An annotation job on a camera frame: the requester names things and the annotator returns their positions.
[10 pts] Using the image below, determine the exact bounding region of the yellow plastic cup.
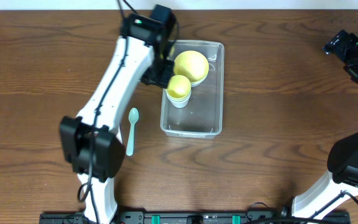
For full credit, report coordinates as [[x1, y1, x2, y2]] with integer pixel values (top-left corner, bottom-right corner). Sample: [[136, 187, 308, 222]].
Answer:
[[166, 75, 191, 99]]

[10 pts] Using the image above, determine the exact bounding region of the grey plastic cup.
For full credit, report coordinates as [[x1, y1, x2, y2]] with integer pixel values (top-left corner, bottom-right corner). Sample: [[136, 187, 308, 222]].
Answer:
[[167, 93, 191, 103]]

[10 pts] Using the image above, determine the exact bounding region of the yellow plastic bowl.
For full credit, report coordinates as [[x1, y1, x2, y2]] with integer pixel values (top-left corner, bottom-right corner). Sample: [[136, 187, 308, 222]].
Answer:
[[173, 50, 209, 83]]

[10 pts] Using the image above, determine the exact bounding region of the white plastic bowl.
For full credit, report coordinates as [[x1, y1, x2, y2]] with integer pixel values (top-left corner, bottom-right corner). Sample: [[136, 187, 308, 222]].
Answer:
[[191, 75, 207, 87]]

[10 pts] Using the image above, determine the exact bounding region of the cream plastic cup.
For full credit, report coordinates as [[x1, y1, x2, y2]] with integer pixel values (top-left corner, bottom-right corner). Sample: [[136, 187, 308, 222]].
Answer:
[[170, 99, 189, 108]]

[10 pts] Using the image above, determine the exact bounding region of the teal plastic spoon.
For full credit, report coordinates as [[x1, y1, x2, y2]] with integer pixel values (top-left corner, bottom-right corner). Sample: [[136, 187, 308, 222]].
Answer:
[[126, 108, 139, 156]]

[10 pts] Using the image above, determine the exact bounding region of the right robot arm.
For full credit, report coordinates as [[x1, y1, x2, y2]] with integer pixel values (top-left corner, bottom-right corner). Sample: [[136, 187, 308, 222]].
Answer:
[[290, 30, 358, 220]]

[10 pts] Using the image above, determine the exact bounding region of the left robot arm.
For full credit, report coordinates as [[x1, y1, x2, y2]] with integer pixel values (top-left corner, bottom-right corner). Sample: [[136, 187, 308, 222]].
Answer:
[[59, 12, 179, 223]]

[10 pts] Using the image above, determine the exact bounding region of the clear plastic container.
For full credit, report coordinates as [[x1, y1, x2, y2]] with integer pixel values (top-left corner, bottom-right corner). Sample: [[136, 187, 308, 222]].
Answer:
[[160, 40, 224, 139]]

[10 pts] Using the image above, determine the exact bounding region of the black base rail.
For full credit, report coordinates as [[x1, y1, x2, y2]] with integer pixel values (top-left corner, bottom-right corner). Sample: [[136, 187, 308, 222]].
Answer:
[[39, 204, 351, 224]]

